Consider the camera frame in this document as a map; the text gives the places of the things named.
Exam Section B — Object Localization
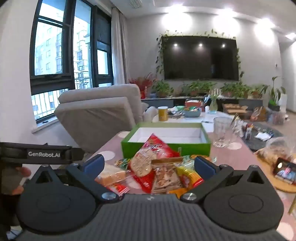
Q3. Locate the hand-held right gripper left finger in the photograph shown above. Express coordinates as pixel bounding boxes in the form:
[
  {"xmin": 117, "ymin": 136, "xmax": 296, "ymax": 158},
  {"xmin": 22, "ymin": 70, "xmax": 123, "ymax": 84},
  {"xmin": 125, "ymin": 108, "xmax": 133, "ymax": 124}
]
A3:
[{"xmin": 29, "ymin": 154, "xmax": 119, "ymax": 204}]

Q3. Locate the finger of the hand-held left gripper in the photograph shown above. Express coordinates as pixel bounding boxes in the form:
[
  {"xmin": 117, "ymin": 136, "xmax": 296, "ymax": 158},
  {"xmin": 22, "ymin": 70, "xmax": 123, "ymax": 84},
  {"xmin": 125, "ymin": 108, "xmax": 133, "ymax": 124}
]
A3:
[{"xmin": 70, "ymin": 146, "xmax": 85, "ymax": 162}]

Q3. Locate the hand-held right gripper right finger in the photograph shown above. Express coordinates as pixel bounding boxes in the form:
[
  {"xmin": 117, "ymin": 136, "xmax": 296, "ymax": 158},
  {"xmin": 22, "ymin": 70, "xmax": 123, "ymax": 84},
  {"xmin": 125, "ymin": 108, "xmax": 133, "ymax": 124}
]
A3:
[{"xmin": 180, "ymin": 156, "xmax": 272, "ymax": 204}]

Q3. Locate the mint green snack packet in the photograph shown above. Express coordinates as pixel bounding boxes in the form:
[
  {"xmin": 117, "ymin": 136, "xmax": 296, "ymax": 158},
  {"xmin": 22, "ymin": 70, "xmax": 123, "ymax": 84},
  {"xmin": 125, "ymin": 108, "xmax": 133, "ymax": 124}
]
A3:
[{"xmin": 182, "ymin": 155, "xmax": 197, "ymax": 167}]

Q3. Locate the clear bread packet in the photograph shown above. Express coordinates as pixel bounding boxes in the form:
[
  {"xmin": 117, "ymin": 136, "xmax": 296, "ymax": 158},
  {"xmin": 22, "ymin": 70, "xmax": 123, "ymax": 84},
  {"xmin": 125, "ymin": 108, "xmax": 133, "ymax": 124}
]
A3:
[{"xmin": 95, "ymin": 162, "xmax": 133, "ymax": 186}]

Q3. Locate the small red snack packet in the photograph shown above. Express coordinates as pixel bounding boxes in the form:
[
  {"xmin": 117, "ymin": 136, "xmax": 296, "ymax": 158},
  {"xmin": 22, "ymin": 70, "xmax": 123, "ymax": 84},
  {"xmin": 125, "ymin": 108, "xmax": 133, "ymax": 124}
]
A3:
[{"xmin": 108, "ymin": 182, "xmax": 130, "ymax": 195}]

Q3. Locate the orange snack packet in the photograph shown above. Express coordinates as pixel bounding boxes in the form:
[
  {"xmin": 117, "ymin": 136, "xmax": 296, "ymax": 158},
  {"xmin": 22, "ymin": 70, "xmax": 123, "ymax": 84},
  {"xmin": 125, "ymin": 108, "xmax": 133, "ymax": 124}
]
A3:
[{"xmin": 168, "ymin": 187, "xmax": 190, "ymax": 198}]

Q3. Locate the clear brown biscuit packet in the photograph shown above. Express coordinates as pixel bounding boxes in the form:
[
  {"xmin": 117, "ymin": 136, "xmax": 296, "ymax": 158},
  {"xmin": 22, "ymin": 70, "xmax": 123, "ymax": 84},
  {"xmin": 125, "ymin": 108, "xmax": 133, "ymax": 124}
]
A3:
[{"xmin": 151, "ymin": 158, "xmax": 185, "ymax": 194}]

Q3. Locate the green cardboard box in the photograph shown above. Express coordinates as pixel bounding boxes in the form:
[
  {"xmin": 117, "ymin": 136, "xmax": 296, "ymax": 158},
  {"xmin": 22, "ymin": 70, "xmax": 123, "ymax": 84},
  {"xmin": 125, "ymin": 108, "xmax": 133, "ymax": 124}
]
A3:
[{"xmin": 121, "ymin": 122, "xmax": 212, "ymax": 159}]

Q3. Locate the red round cracker packet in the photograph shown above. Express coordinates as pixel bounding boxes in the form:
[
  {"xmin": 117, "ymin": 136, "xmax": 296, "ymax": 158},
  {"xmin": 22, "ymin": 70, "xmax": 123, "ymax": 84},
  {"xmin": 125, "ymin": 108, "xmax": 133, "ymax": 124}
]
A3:
[{"xmin": 128, "ymin": 133, "xmax": 181, "ymax": 194}]

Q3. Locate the person's left hand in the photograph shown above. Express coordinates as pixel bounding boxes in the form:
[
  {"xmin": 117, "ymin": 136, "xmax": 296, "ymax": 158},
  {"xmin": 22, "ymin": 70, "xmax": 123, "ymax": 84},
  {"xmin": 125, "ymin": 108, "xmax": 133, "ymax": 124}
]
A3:
[{"xmin": 1, "ymin": 167, "xmax": 32, "ymax": 195}]

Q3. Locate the pink dotted tablecloth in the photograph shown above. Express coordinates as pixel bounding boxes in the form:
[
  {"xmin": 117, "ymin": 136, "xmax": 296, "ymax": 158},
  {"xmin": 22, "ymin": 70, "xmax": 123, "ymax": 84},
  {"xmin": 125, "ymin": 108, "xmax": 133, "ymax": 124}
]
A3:
[{"xmin": 85, "ymin": 130, "xmax": 296, "ymax": 241}]

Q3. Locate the glass mug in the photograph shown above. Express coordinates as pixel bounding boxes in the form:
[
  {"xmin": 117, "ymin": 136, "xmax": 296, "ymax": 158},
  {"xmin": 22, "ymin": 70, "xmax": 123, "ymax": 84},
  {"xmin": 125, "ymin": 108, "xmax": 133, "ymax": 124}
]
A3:
[{"xmin": 212, "ymin": 116, "xmax": 240, "ymax": 148}]

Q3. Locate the beige armchair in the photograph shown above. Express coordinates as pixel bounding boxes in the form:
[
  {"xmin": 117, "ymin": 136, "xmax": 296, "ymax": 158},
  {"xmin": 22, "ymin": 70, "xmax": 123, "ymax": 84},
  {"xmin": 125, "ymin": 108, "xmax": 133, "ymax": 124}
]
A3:
[{"xmin": 54, "ymin": 84, "xmax": 149, "ymax": 152}]

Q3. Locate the white round table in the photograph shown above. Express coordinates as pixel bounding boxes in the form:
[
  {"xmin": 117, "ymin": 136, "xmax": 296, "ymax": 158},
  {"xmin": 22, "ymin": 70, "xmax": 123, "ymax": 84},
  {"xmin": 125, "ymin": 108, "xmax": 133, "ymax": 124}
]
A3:
[{"xmin": 151, "ymin": 109, "xmax": 239, "ymax": 133}]

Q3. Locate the blue-grey bowl of items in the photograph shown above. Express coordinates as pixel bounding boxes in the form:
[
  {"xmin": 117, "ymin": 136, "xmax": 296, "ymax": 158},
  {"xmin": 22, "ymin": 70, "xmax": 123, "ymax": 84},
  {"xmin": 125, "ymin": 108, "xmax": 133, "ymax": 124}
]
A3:
[{"xmin": 183, "ymin": 108, "xmax": 201, "ymax": 118}]

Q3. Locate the round wooden board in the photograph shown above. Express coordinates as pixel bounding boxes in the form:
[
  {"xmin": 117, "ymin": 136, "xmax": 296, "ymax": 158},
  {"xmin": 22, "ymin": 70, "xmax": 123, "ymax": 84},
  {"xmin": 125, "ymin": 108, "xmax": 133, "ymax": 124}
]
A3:
[{"xmin": 254, "ymin": 148, "xmax": 296, "ymax": 193}]

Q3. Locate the glass vase with plant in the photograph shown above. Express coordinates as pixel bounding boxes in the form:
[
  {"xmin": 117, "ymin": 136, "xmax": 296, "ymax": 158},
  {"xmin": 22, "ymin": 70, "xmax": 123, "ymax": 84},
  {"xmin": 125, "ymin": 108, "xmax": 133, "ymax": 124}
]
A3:
[{"xmin": 206, "ymin": 89, "xmax": 223, "ymax": 112}]

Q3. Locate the open cardboard box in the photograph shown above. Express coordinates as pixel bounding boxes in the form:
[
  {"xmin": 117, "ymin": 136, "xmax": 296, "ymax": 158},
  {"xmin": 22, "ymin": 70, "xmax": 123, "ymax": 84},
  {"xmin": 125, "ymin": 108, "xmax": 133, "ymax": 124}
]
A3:
[{"xmin": 222, "ymin": 103, "xmax": 249, "ymax": 114}]

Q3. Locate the dark round coffee table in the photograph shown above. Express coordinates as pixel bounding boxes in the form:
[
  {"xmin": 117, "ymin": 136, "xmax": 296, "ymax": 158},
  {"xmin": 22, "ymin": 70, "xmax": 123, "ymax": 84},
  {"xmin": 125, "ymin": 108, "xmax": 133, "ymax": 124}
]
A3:
[{"xmin": 236, "ymin": 121, "xmax": 284, "ymax": 153}]

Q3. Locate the yellow canister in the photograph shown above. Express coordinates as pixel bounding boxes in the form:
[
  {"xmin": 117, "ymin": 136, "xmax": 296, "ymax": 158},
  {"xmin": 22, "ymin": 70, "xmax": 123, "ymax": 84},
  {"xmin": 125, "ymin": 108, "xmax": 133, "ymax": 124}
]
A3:
[{"xmin": 158, "ymin": 106, "xmax": 169, "ymax": 122}]

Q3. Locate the grey television cabinet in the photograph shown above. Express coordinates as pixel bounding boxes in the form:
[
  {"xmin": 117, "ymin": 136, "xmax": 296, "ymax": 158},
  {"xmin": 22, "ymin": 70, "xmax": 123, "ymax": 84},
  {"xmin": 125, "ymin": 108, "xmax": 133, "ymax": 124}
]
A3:
[{"xmin": 141, "ymin": 96, "xmax": 264, "ymax": 109}]

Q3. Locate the clear plastic bag of bread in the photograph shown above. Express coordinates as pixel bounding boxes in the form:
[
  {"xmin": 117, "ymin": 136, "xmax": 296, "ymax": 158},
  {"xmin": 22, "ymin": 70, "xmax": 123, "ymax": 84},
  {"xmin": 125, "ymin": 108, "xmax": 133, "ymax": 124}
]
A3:
[{"xmin": 255, "ymin": 137, "xmax": 296, "ymax": 165}]

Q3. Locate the bag of fruit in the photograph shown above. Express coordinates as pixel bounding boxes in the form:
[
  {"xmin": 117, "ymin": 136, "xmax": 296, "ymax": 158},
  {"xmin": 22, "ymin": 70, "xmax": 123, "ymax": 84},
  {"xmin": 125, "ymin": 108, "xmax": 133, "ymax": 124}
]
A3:
[{"xmin": 250, "ymin": 106, "xmax": 267, "ymax": 121}]

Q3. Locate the green potted plant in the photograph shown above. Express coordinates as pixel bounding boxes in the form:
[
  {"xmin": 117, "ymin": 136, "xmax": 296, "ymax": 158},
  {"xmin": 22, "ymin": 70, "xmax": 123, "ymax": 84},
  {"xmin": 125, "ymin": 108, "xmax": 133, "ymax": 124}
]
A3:
[
  {"xmin": 153, "ymin": 80, "xmax": 174, "ymax": 98},
  {"xmin": 182, "ymin": 80, "xmax": 217, "ymax": 97},
  {"xmin": 221, "ymin": 82, "xmax": 253, "ymax": 98},
  {"xmin": 252, "ymin": 84, "xmax": 269, "ymax": 99}
]

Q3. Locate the smartphone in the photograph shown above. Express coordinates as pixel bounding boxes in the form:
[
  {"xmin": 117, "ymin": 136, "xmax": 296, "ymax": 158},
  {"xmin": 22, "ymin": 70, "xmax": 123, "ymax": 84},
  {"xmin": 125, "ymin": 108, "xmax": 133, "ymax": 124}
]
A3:
[{"xmin": 273, "ymin": 158, "xmax": 296, "ymax": 185}]

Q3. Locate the red flower decoration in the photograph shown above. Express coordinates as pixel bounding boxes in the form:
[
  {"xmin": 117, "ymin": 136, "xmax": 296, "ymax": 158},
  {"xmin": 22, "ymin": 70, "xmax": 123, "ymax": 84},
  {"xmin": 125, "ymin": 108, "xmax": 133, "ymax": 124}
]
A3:
[{"xmin": 128, "ymin": 74, "xmax": 158, "ymax": 99}]

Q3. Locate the black framed window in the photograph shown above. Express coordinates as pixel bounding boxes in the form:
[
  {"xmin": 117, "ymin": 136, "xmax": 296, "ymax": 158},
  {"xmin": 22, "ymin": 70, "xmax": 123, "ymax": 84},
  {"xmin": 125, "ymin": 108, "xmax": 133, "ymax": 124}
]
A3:
[{"xmin": 30, "ymin": 0, "xmax": 114, "ymax": 121}]

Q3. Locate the tall plant in white pot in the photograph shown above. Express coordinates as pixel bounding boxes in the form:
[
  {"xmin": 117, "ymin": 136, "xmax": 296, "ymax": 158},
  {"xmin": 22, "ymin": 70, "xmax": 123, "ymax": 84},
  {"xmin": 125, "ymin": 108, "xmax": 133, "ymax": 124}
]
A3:
[{"xmin": 268, "ymin": 76, "xmax": 287, "ymax": 111}]

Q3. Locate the white curtain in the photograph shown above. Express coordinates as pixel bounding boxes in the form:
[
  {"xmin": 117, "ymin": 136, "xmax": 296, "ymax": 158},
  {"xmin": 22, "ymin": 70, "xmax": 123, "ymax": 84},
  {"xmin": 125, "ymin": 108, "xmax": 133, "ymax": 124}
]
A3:
[{"xmin": 111, "ymin": 7, "xmax": 130, "ymax": 87}]

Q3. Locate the wall television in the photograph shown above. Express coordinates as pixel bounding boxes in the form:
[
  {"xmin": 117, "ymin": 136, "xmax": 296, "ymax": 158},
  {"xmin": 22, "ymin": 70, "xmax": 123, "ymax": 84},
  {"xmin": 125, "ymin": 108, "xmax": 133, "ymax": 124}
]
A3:
[{"xmin": 162, "ymin": 36, "xmax": 239, "ymax": 81}]

